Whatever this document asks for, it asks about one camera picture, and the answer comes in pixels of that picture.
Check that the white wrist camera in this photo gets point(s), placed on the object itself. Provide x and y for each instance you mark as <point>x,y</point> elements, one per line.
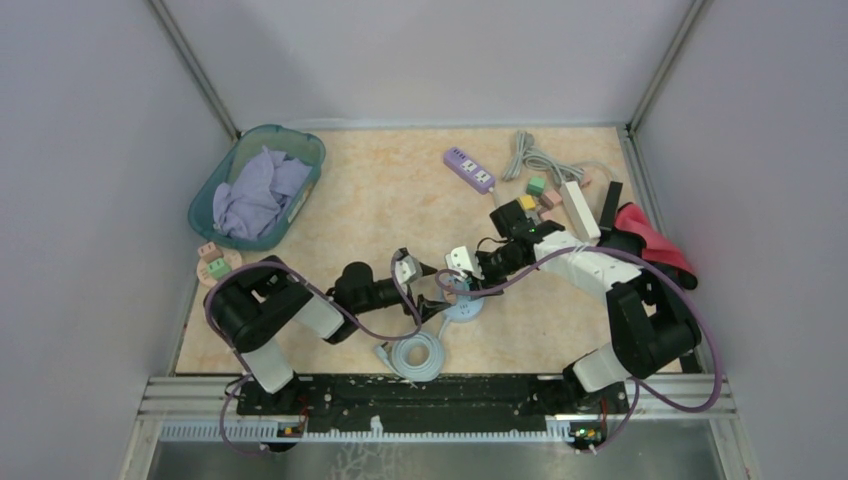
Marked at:
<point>406,268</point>
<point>464,263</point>

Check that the yellow plug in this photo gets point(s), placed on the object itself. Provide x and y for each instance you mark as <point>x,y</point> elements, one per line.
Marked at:
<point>528,203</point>

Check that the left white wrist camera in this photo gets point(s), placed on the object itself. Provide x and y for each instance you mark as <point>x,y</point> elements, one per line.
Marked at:
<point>406,268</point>

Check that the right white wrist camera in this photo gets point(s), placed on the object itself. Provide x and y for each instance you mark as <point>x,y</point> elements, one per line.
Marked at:
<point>464,263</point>

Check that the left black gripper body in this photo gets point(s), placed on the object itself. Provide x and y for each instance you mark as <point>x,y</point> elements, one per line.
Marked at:
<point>411,299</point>

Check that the purple power strip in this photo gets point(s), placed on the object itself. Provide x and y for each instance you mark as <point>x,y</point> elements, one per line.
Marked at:
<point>469,170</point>

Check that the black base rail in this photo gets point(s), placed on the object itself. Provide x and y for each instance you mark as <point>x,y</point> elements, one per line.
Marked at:
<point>449,404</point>

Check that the blue round socket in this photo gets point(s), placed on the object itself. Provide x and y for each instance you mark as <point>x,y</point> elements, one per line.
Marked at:
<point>462,308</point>

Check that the red and black cloth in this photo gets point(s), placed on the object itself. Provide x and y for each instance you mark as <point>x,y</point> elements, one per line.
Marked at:
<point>656,248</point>

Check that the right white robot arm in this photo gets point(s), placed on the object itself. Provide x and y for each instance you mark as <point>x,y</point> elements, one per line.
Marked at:
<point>650,325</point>

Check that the teal plastic basin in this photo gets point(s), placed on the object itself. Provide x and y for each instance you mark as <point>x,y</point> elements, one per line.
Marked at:
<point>305,146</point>

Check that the black power strip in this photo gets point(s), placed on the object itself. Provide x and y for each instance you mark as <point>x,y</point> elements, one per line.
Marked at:
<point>606,221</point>

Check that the pink round socket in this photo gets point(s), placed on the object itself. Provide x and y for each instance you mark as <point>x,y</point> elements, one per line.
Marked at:
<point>232,258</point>

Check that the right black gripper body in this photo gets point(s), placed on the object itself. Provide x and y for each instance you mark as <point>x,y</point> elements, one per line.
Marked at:
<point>496,266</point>

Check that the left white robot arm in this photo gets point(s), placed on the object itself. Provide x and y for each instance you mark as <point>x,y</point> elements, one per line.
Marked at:
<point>249,306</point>

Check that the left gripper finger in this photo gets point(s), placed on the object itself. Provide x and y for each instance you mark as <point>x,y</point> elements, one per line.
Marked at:
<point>420,270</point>
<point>427,308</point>

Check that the purple cloth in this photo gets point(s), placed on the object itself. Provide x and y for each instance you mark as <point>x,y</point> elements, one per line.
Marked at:
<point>252,205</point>

